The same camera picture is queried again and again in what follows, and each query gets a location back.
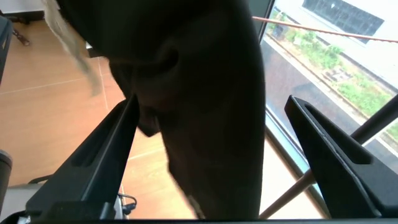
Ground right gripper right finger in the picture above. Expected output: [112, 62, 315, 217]
[284, 95, 398, 218]

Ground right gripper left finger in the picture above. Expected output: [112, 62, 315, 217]
[26, 95, 140, 218]

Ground black shorts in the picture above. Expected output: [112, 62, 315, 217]
[43, 0, 267, 220]

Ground black clothes rack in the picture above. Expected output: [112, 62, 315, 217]
[350, 95, 398, 146]

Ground window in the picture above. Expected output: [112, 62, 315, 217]
[248, 0, 398, 220]

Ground black cable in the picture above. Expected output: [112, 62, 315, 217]
[117, 192, 137, 216]

